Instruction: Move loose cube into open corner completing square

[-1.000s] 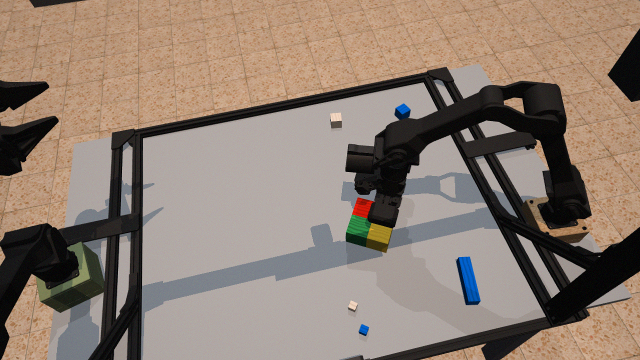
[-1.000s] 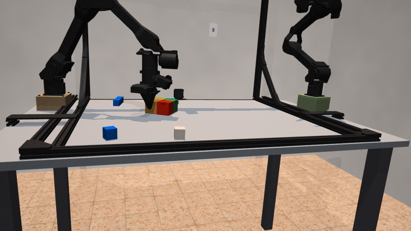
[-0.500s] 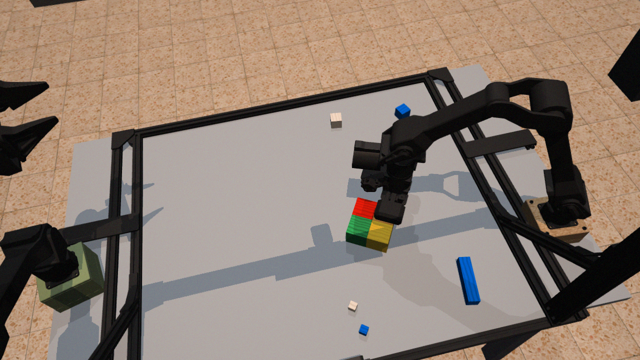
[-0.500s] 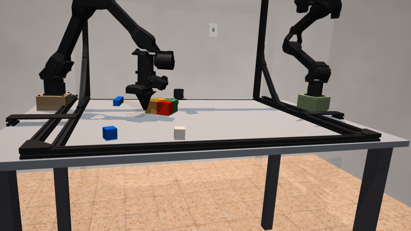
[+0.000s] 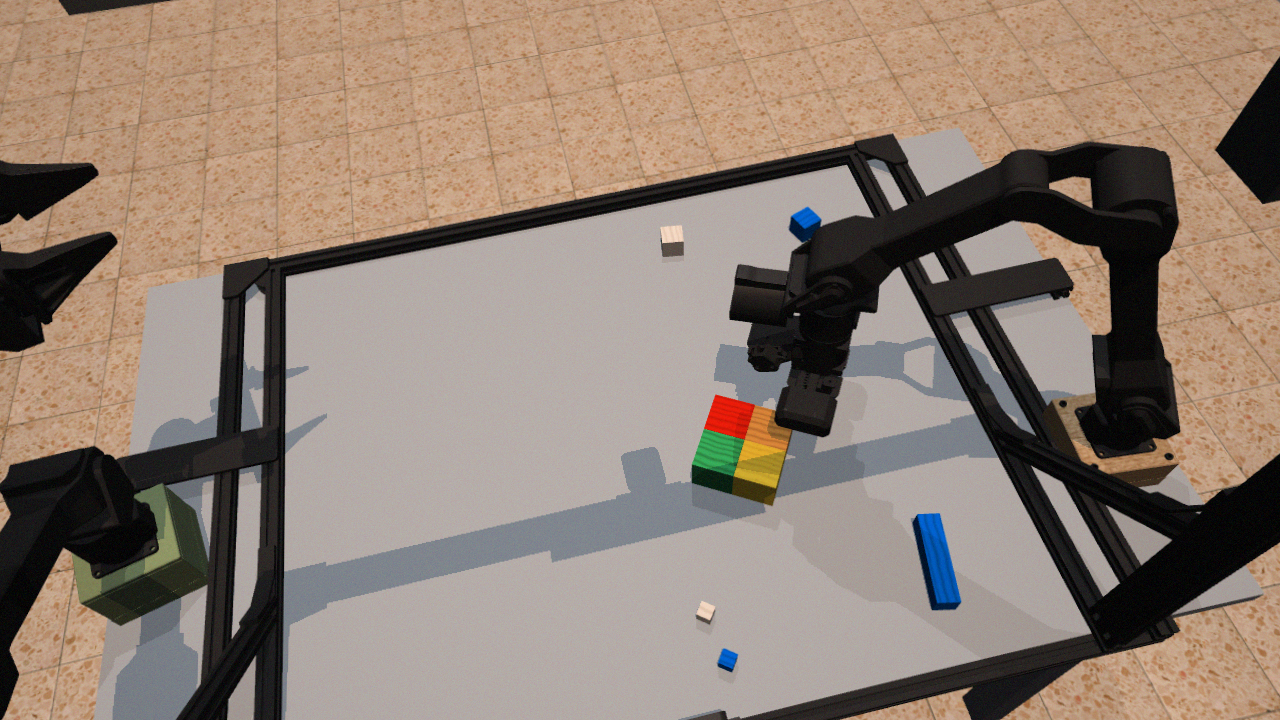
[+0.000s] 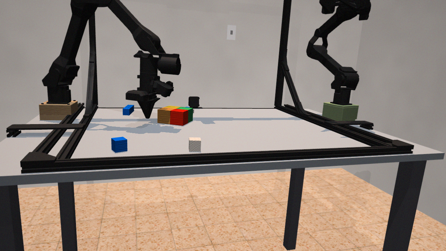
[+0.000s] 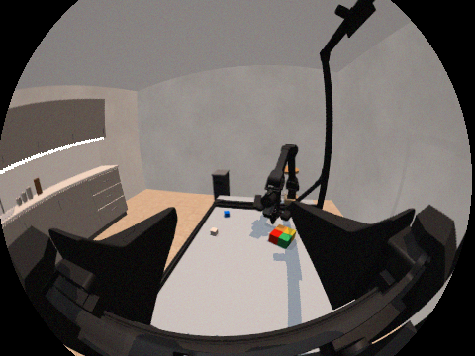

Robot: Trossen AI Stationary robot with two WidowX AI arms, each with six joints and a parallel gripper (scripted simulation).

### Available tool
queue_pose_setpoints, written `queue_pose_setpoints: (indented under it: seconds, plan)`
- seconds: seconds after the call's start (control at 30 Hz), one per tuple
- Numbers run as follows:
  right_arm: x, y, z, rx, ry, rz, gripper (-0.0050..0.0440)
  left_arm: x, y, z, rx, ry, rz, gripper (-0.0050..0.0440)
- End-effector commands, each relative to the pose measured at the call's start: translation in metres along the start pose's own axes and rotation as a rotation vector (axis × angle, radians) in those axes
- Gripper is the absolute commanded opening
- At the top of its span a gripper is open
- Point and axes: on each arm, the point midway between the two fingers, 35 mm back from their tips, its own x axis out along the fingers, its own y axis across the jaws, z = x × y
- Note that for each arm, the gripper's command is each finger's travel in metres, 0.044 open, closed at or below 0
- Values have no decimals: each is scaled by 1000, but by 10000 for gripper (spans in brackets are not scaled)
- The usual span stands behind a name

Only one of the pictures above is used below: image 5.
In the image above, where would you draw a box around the red cube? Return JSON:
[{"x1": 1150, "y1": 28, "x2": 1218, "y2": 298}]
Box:
[{"x1": 704, "y1": 395, "x2": 755, "y2": 439}]

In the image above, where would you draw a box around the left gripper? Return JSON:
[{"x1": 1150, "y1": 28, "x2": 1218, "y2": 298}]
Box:
[{"x1": 0, "y1": 160, "x2": 118, "y2": 352}]

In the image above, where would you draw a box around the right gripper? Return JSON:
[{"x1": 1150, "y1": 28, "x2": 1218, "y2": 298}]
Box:
[{"x1": 774, "y1": 322, "x2": 852, "y2": 438}]

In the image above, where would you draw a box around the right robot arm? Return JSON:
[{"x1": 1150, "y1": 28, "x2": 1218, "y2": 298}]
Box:
[{"x1": 730, "y1": 142, "x2": 1180, "y2": 459}]

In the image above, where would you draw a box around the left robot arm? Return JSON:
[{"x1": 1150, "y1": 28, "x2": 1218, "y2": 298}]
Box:
[{"x1": 0, "y1": 446, "x2": 159, "y2": 720}]

